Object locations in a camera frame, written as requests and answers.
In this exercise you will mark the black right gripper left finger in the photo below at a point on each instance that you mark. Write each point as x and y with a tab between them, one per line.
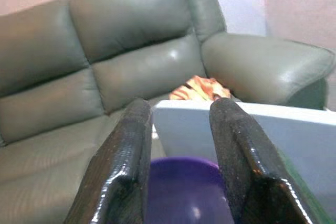
123	166

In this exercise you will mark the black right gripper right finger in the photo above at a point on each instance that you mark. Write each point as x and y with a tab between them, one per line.
244	155

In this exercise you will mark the white rectangular box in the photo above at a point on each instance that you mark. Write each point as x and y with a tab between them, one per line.
275	134

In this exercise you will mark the purple round plastic object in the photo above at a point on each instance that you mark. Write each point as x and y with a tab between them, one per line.
183	192

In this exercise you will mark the orange striped crumpled wrapper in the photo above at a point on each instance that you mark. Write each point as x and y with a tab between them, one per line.
202	89

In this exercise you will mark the grey-green leather sofa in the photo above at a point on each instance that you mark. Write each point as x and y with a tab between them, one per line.
136	58

